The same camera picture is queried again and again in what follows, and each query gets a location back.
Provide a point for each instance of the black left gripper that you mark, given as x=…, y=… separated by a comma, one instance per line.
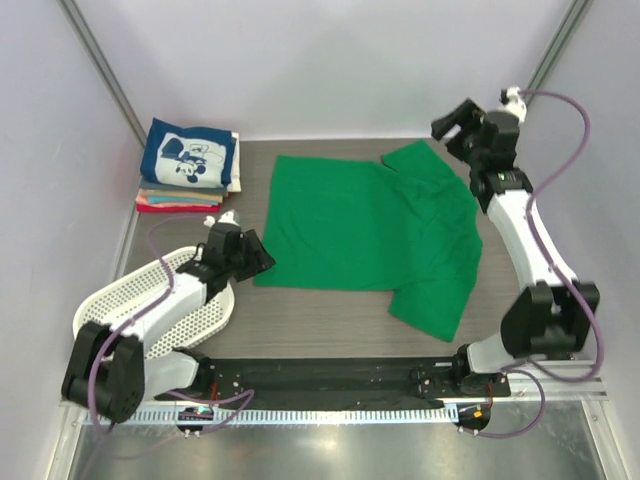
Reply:
x=259, y=259

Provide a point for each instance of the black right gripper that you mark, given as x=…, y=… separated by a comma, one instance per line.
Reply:
x=464, y=115

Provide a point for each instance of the green t shirt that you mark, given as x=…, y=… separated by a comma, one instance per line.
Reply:
x=406, y=224

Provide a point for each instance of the white perforated plastic basket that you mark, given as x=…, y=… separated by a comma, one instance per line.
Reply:
x=123, y=296

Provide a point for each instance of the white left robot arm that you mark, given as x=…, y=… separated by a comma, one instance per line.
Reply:
x=110, y=371

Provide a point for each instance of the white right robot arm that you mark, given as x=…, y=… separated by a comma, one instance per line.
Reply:
x=555, y=311

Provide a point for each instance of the beige folded t shirt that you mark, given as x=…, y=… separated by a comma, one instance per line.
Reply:
x=199, y=197

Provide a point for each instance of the white folded t shirt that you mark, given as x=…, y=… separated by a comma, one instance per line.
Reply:
x=235, y=175

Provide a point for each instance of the turquoise folded t shirt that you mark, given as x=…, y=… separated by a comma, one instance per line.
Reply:
x=155, y=200

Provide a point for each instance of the red folded t shirt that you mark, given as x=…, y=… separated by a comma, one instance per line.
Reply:
x=178, y=208

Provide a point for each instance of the salmon pink folded t shirt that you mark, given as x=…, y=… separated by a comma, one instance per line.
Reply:
x=143, y=201

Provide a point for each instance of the navy printed folded t shirt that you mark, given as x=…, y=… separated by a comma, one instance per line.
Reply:
x=199, y=157

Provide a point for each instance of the grey teal folded t shirt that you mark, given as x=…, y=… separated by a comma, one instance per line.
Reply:
x=144, y=184

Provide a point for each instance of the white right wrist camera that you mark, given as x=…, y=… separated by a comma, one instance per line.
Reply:
x=512, y=103

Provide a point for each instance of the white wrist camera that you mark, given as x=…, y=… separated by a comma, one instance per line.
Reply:
x=512, y=103
x=229, y=217

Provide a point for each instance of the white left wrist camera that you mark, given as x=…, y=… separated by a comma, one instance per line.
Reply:
x=229, y=217

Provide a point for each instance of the right aluminium corner post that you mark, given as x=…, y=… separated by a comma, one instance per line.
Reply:
x=559, y=41

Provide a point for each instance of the aluminium corner post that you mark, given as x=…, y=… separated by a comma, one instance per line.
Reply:
x=89, y=42
x=559, y=41

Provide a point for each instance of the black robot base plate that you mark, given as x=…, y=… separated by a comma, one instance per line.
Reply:
x=348, y=384

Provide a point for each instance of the white slotted cable duct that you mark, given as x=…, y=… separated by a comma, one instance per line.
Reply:
x=174, y=414

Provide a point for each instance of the left aluminium corner post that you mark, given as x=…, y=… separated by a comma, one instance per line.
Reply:
x=89, y=42

